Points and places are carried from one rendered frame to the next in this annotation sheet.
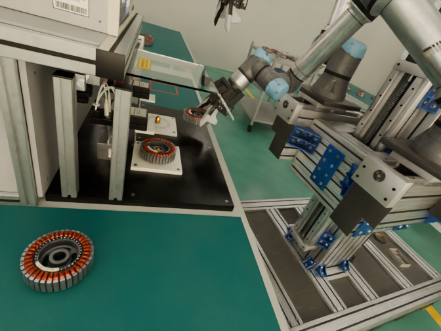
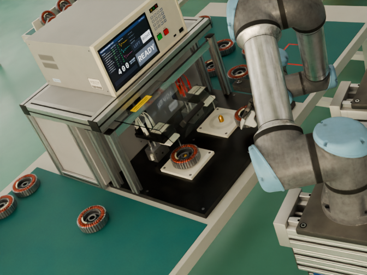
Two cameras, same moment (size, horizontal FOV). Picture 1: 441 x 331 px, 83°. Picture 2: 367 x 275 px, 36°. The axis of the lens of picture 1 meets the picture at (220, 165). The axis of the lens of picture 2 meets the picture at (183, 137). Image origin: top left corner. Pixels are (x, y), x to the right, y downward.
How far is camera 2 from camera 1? 1.63 m
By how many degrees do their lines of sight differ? 59
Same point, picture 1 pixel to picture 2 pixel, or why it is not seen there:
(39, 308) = (78, 237)
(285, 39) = not seen: outside the picture
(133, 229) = (134, 214)
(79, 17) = (101, 90)
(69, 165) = (107, 169)
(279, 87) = not seen: hidden behind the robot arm
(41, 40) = (73, 118)
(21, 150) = (88, 161)
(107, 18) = (109, 89)
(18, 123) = (82, 149)
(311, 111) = (358, 112)
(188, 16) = not seen: outside the picture
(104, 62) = (92, 125)
